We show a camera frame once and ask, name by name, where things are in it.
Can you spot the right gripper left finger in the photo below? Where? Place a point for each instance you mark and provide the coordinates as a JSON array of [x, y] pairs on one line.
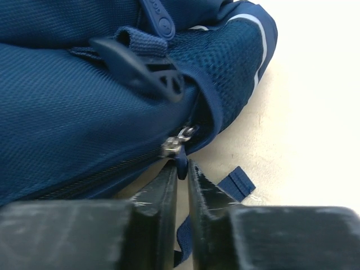
[[136, 233]]

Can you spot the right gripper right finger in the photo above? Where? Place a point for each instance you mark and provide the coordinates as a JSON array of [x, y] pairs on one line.
[[229, 235]]

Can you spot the navy blue school backpack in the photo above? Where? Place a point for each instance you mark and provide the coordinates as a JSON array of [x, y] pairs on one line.
[[98, 96]]

